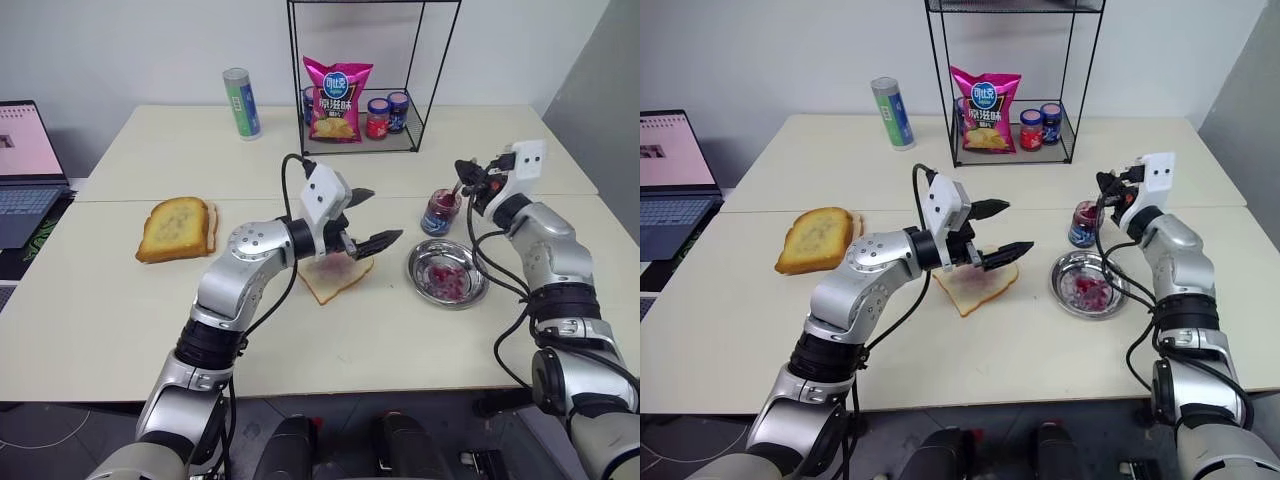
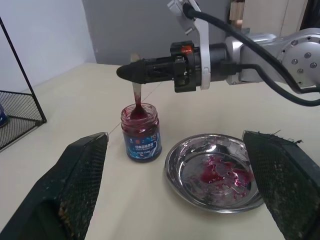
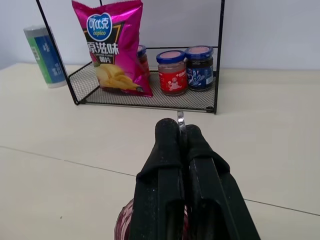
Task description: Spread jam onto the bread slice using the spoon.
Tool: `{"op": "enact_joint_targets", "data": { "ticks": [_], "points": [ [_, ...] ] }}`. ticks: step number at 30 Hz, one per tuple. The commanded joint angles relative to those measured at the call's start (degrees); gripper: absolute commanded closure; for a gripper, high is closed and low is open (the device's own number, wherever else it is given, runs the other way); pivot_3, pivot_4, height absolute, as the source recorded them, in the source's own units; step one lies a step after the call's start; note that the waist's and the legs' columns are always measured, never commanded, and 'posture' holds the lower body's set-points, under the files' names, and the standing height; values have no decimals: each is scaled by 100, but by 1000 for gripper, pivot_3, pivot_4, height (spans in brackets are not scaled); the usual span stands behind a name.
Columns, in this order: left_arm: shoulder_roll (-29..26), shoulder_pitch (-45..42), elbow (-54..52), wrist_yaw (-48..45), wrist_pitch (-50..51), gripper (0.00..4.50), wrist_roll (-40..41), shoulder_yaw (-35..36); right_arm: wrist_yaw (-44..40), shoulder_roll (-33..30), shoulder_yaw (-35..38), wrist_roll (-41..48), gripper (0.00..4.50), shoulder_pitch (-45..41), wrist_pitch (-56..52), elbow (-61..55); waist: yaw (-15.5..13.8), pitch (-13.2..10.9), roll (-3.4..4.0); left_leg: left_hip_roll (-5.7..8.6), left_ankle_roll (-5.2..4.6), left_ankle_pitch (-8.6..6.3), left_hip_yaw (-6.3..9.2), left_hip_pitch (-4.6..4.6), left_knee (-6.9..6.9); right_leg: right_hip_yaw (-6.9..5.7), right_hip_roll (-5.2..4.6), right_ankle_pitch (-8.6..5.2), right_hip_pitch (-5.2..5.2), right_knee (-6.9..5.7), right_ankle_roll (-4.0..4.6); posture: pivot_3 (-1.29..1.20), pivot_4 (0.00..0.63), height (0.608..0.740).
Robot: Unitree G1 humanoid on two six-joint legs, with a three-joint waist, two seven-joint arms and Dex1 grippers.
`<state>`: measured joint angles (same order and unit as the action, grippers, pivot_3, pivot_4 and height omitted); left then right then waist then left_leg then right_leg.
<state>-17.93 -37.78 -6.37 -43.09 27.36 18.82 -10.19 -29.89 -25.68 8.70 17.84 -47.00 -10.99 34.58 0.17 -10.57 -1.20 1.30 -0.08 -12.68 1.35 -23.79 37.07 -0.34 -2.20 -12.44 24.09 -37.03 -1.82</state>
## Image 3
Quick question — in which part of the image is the glass jam jar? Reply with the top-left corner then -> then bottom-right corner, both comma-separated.
114,198 -> 191,240

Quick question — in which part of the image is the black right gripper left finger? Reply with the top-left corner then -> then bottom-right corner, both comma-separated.
129,118 -> 186,240

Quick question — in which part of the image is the black wire mesh rack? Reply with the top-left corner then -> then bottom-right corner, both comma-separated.
35,0 -> 226,115

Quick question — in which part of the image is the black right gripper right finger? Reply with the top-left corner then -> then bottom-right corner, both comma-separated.
184,124 -> 262,240

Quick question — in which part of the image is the red jar behind chip bag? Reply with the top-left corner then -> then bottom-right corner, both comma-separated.
136,44 -> 151,79

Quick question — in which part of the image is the silver metal spoon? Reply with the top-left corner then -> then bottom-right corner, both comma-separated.
176,109 -> 188,151

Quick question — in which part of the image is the grey blue label roll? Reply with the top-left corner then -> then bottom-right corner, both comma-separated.
23,24 -> 68,89

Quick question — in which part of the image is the pink potato chip bag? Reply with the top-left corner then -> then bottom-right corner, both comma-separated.
71,0 -> 154,98

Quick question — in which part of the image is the dark blue label jam jar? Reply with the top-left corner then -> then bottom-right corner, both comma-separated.
184,45 -> 215,92

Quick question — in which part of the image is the red label jar blue lid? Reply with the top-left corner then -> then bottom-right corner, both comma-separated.
156,49 -> 189,96

